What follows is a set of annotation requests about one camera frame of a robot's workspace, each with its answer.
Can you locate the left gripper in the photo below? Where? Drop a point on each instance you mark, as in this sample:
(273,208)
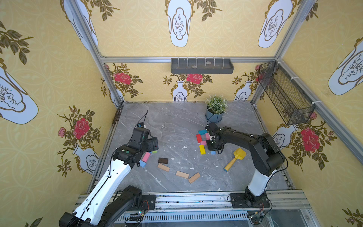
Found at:
(151,144)

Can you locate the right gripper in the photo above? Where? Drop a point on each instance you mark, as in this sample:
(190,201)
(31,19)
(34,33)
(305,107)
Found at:
(213,141)

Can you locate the yellow block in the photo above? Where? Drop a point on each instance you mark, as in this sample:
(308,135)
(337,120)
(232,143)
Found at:
(202,149)

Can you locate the red block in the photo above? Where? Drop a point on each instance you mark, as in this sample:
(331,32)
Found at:
(199,138)

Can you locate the dark brown block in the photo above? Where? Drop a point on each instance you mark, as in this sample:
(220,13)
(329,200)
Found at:
(163,160)

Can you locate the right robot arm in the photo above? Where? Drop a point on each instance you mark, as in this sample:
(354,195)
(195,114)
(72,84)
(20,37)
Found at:
(266,156)

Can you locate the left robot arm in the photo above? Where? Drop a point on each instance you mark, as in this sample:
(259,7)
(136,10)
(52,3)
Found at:
(98,210)

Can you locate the light blue block left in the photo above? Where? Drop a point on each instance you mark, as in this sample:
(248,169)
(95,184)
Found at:
(142,164)

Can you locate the wooden block left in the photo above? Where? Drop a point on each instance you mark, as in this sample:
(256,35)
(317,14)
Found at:
(163,167)

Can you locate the wooden block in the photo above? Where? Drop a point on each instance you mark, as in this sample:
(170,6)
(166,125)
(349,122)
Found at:
(194,178)
(182,174)
(163,167)

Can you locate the potted green plant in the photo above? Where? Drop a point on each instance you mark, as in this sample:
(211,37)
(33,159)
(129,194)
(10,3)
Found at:
(216,107)

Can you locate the wooden block right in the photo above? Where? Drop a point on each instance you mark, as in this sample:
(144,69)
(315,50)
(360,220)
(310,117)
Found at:
(194,178)

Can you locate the wooden block middle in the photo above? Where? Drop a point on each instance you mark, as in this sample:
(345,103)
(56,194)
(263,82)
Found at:
(182,174)

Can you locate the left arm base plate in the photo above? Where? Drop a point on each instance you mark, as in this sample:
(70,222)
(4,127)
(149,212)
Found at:
(147,202)

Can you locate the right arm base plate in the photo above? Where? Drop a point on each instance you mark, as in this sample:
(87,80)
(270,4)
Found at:
(248,200)

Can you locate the circuit board with wires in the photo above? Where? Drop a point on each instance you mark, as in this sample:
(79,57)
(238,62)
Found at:
(135,218)

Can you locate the grey wall shelf tray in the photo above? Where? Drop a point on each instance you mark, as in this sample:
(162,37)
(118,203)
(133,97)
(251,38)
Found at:
(201,66)

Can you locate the black wire mesh basket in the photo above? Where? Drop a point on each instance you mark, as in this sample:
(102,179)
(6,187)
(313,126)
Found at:
(289,99)

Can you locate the aluminium rail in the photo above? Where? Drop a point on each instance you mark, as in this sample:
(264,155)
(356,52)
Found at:
(281,208)

